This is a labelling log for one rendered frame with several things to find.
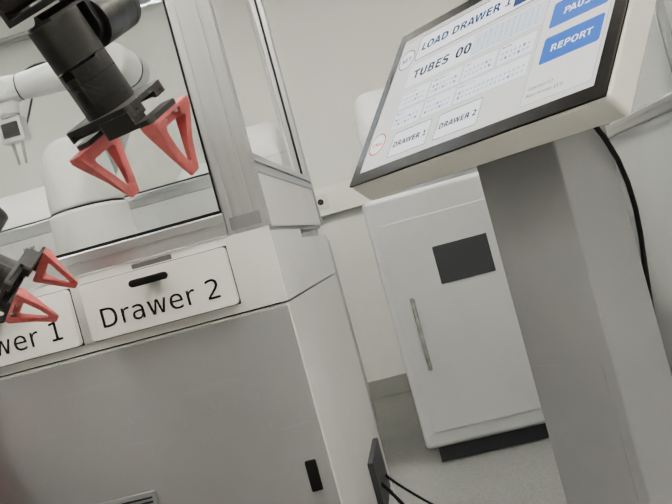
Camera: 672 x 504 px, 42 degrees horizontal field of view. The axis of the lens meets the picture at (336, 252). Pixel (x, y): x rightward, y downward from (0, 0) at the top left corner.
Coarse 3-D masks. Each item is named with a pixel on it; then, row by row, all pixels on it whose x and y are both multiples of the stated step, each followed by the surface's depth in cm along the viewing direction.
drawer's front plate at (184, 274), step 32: (192, 256) 163; (224, 256) 163; (96, 288) 165; (128, 288) 164; (160, 288) 164; (192, 288) 163; (224, 288) 163; (96, 320) 165; (128, 320) 165; (160, 320) 164
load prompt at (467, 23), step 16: (496, 0) 132; (512, 0) 128; (528, 0) 124; (464, 16) 138; (480, 16) 134; (496, 16) 129; (432, 32) 145; (448, 32) 140; (464, 32) 135; (432, 48) 142
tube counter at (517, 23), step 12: (528, 12) 123; (540, 12) 120; (504, 24) 126; (516, 24) 124; (528, 24) 121; (480, 36) 131; (492, 36) 128; (504, 36) 125; (468, 48) 132; (480, 48) 129; (456, 60) 133
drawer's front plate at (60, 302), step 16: (48, 304) 166; (64, 304) 166; (64, 320) 166; (0, 336) 167; (16, 336) 167; (48, 336) 166; (64, 336) 166; (80, 336) 167; (16, 352) 167; (32, 352) 167; (48, 352) 166
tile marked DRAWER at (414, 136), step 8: (408, 128) 135; (416, 128) 133; (424, 128) 131; (400, 136) 136; (408, 136) 134; (416, 136) 132; (424, 136) 130; (392, 144) 137; (400, 144) 135; (408, 144) 133; (416, 144) 131; (392, 152) 136; (400, 152) 134
